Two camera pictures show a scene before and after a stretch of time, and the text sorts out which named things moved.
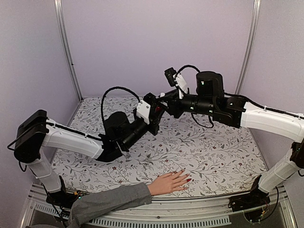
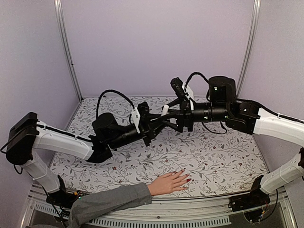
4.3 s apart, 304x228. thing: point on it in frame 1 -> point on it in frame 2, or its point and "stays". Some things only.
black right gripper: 171,98 -> 185,111
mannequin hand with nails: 167,183 stays
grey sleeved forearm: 91,204 stays
